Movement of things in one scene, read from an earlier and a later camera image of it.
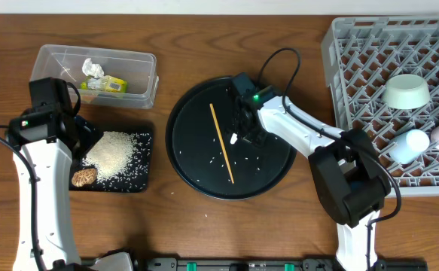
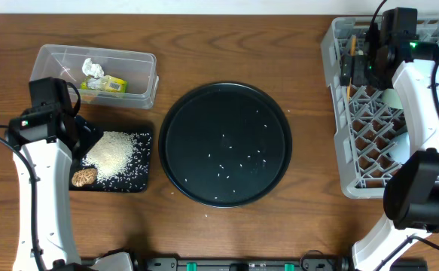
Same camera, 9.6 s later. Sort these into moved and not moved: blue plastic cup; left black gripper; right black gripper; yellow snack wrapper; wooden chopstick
Moved: wooden chopstick; right black gripper
Not moved: left black gripper; yellow snack wrapper; blue plastic cup
